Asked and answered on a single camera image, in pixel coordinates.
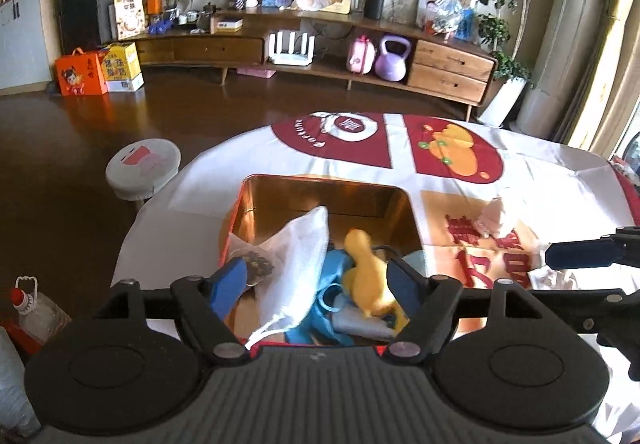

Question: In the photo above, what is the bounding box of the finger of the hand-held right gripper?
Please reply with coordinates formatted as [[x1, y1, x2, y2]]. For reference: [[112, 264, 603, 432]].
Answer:
[[545, 226, 640, 270], [520, 288, 628, 325]]

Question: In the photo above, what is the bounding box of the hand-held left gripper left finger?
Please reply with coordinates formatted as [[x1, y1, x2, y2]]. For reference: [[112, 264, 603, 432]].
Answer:
[[95, 256, 251, 366]]

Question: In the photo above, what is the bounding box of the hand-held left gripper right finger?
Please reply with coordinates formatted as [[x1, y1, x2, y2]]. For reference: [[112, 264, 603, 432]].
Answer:
[[382, 258, 533, 365]]

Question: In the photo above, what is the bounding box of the wooden bead bracelet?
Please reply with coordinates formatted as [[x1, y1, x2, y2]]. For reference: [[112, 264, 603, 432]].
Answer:
[[230, 247, 276, 286]]

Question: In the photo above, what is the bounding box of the yellow plush toy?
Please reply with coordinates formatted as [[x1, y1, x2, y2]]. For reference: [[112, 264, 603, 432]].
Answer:
[[342, 228, 399, 321]]

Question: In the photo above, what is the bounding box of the white mesh drawstring bag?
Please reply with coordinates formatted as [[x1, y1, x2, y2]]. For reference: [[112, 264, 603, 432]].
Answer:
[[229, 206, 331, 346]]

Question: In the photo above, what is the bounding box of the blue rubber glove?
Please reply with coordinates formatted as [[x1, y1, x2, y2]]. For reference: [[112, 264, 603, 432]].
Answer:
[[285, 248, 397, 348]]

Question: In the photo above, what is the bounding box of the red tin box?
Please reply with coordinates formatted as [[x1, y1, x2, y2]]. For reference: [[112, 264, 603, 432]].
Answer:
[[217, 173, 429, 360]]

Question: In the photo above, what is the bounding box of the cream cloth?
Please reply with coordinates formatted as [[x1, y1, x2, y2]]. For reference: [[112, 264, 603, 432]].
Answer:
[[529, 266, 598, 294]]

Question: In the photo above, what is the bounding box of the crumpled white cloth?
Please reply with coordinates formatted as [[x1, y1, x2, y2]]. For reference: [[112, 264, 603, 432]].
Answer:
[[474, 196, 517, 238]]

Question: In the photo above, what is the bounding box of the white round stool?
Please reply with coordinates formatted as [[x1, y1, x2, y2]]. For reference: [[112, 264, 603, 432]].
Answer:
[[105, 138, 182, 203]]

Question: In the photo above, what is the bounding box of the white planter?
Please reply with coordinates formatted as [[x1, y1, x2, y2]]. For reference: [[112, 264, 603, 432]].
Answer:
[[477, 76, 529, 128]]

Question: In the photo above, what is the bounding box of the oil bottle with red cap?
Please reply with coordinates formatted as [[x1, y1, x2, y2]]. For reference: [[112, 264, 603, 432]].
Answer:
[[10, 276, 72, 346]]

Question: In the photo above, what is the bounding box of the golden curtain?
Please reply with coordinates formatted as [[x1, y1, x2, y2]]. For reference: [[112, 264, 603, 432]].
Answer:
[[565, 0, 640, 161]]

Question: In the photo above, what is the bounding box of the grey covered standing air conditioner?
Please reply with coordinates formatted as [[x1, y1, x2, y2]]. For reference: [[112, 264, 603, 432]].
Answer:
[[514, 0, 627, 146]]

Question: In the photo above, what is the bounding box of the purple kettlebell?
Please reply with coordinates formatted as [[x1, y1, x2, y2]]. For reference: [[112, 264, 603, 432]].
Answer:
[[374, 34, 412, 81]]

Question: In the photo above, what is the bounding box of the wooden tv stand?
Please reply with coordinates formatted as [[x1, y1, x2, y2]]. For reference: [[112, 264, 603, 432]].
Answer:
[[131, 8, 499, 123]]

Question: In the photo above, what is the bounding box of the pink small case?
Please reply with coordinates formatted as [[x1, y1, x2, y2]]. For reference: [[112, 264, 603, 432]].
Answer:
[[346, 34, 376, 75]]

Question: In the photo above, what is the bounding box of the white router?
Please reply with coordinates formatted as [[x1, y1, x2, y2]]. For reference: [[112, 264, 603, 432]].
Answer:
[[267, 29, 317, 66]]

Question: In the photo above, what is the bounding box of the yellow carton box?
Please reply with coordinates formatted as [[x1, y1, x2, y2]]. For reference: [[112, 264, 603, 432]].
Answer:
[[99, 41, 145, 93]]

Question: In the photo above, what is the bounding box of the orange gift box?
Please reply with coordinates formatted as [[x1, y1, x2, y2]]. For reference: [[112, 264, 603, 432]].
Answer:
[[54, 48, 110, 97]]

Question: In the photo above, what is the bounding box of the small white box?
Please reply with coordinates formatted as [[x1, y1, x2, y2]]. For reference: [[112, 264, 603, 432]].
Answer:
[[209, 16, 245, 34]]

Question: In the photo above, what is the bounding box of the clear plastic bag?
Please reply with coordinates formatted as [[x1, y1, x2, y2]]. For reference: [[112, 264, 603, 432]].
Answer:
[[424, 0, 477, 41]]

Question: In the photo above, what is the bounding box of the printed cereal box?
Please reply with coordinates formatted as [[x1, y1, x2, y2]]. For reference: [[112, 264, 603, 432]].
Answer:
[[112, 0, 149, 41]]

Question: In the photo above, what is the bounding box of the black cabinet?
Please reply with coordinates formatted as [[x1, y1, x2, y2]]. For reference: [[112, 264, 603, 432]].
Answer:
[[58, 0, 129, 56]]

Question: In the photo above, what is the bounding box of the white cabinet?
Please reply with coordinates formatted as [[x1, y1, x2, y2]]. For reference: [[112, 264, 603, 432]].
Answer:
[[0, 0, 57, 91]]

